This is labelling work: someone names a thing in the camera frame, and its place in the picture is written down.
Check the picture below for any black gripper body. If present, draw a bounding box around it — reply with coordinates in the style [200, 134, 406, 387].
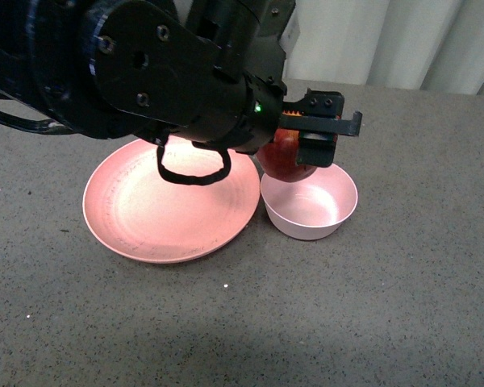
[273, 89, 362, 142]

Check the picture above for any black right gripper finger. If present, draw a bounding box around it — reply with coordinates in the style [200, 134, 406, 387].
[296, 131, 337, 168]

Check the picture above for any red apple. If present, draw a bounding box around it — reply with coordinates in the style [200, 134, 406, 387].
[256, 128, 317, 183]

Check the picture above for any light pink bowl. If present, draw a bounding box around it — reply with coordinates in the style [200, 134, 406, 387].
[261, 164, 358, 240]

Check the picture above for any pink round plate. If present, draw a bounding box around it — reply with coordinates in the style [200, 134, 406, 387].
[82, 139, 260, 264]

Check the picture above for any white pleated curtain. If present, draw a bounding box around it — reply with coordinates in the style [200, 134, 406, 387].
[283, 0, 484, 95]

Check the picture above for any black looped cable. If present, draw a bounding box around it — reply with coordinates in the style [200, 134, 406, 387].
[156, 141, 232, 187]

